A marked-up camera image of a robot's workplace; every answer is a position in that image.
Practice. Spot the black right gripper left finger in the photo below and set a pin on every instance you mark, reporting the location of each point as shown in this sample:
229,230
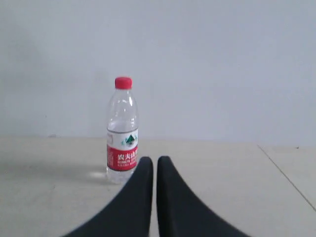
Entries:
128,214

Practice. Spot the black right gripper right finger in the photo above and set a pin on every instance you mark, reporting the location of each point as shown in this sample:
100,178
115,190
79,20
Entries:
181,213

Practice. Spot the clear water bottle red label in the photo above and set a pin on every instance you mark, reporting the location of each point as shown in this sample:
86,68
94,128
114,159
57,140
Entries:
122,132

